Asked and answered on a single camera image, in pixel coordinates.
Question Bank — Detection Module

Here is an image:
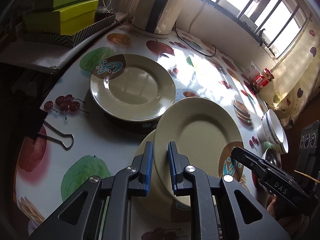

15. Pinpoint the fruit printed tablecloth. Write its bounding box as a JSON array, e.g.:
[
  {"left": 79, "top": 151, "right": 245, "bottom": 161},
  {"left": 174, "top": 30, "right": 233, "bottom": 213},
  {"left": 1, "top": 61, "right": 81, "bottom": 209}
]
[{"left": 15, "top": 23, "right": 283, "bottom": 240}]

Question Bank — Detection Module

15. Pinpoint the clear plastic cup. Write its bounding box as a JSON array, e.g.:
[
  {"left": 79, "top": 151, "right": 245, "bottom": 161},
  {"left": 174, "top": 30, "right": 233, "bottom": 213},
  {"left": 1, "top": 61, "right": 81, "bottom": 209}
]
[{"left": 244, "top": 62, "right": 261, "bottom": 82}]

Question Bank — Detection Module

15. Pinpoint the person's right hand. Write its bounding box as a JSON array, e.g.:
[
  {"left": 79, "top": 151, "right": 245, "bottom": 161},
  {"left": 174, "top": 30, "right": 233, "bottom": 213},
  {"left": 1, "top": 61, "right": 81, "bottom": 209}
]
[{"left": 266, "top": 194, "right": 310, "bottom": 237}]

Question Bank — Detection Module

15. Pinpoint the black hook on windowsill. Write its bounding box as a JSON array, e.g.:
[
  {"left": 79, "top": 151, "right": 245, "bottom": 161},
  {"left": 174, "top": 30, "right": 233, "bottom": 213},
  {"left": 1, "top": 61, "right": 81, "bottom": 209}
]
[{"left": 257, "top": 28, "right": 270, "bottom": 47}]

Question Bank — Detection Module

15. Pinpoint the black binder clip left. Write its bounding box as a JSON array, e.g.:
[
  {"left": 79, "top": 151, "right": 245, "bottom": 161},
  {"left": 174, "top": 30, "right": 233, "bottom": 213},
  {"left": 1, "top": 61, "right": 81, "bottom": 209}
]
[{"left": 30, "top": 109, "right": 74, "bottom": 151}]

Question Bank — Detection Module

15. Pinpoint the black power cable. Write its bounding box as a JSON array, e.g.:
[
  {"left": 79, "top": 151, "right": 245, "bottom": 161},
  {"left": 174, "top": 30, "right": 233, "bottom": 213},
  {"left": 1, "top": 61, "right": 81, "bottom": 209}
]
[{"left": 174, "top": 21, "right": 217, "bottom": 58}]

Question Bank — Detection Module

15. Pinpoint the stainless steel bowl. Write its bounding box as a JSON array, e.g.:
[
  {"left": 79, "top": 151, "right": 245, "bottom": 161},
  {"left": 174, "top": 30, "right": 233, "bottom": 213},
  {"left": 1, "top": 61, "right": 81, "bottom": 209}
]
[{"left": 262, "top": 148, "right": 282, "bottom": 169}]

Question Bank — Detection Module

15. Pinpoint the zigzag patterned tray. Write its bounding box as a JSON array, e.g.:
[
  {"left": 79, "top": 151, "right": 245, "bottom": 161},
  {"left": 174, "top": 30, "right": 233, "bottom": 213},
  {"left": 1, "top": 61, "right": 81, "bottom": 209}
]
[{"left": 22, "top": 14, "right": 116, "bottom": 48}]

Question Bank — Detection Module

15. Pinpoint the white electric kettle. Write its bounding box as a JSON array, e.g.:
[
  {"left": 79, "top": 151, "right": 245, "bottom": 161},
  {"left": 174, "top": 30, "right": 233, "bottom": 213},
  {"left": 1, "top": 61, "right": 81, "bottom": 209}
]
[{"left": 131, "top": 0, "right": 186, "bottom": 39}]

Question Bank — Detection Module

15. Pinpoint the window with bars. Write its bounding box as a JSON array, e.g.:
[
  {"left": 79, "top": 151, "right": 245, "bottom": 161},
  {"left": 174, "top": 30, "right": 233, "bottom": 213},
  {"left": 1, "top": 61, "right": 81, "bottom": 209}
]
[{"left": 203, "top": 0, "right": 308, "bottom": 59}]

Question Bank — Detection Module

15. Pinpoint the white blue-striped bowl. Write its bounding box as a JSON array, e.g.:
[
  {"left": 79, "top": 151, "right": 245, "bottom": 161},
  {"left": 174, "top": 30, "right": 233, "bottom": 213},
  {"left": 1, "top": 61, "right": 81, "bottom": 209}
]
[
  {"left": 257, "top": 109, "right": 285, "bottom": 144},
  {"left": 271, "top": 139, "right": 289, "bottom": 154}
]

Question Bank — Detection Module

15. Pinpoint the red chili sauce jar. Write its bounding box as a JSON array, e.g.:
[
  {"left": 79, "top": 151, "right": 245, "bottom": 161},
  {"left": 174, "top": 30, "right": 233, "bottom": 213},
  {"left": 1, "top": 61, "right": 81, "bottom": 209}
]
[{"left": 252, "top": 68, "right": 274, "bottom": 93}]

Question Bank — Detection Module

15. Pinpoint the heart patterned curtain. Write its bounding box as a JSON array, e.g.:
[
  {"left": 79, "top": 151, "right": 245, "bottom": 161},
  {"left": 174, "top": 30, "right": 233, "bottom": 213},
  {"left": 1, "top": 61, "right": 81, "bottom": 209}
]
[{"left": 261, "top": 14, "right": 319, "bottom": 129}]

